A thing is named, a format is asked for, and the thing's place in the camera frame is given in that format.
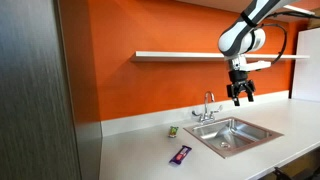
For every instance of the ceiling light strip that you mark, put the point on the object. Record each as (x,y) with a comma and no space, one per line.
(300,9)

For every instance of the chrome faucet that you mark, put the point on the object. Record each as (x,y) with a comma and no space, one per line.
(206,117)

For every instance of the purple protein candy bar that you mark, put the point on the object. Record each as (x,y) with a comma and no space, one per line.
(180,155)

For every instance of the black chair part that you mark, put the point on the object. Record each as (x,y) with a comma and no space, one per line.
(278,173)

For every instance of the stainless steel sink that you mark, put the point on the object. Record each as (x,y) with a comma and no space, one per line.
(233,133)

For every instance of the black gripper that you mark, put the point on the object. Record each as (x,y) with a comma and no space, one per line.
(239,78)

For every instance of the dark wood cabinet panel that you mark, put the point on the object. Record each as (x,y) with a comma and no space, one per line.
(33,100)

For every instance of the white backsplash strip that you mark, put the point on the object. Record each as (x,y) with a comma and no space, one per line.
(140,121)

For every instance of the white wall shelf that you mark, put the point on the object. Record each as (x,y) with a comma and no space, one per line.
(166,56)

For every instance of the white tall panel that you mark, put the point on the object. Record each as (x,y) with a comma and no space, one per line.
(308,66)

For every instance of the green candy wrapper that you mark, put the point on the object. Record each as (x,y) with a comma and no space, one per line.
(173,131)

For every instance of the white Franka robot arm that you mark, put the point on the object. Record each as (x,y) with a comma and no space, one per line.
(233,38)

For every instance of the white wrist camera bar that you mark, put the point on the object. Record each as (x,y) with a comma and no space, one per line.
(256,65)

